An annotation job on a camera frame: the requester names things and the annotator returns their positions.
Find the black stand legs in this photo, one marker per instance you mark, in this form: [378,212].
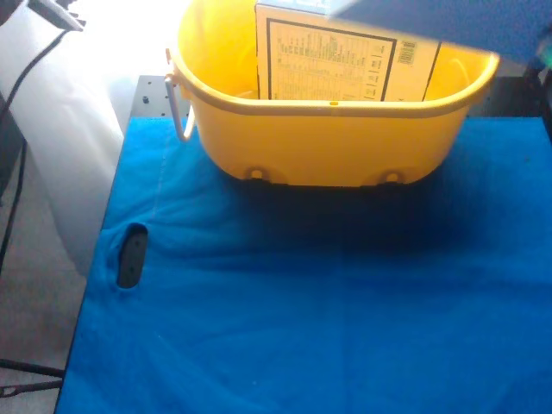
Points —
[30,369]

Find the blue table cloth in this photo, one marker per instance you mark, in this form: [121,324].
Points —
[302,310]

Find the white curtain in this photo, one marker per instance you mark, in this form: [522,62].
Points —
[73,151]

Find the black device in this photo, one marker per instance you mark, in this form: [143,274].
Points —
[52,10]

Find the black oval table fitting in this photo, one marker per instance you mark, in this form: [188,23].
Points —
[131,259]

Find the yellow plastic basket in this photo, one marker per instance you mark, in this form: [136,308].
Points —
[323,146]

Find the white calculator box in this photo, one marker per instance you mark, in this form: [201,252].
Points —
[328,64]

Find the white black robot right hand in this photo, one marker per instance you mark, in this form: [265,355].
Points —
[544,56]

